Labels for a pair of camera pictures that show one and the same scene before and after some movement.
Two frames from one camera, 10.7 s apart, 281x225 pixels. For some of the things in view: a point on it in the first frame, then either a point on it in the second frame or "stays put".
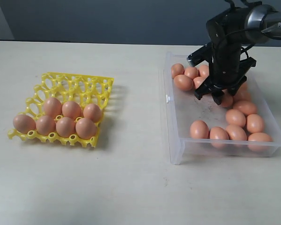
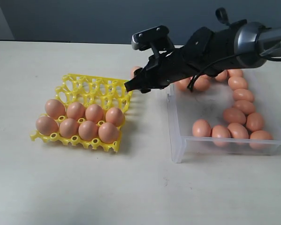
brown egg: x=93 y=112 to x=115 y=116
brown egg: x=45 y=124 to x=69 y=127
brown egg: x=52 y=107 to x=75 y=110
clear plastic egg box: x=246 y=124 stays put
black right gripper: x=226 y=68 to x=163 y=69
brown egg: x=72 y=109 to x=94 y=112
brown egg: x=254 y=123 stays put
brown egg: x=24 y=123 to x=46 y=125
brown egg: x=198 y=80 to x=132 y=74
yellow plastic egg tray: x=84 y=90 to x=114 y=146
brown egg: x=65 y=126 to x=88 y=131
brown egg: x=86 y=128 to x=108 y=132
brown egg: x=260 y=141 stays put
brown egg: x=227 y=101 to x=54 y=108
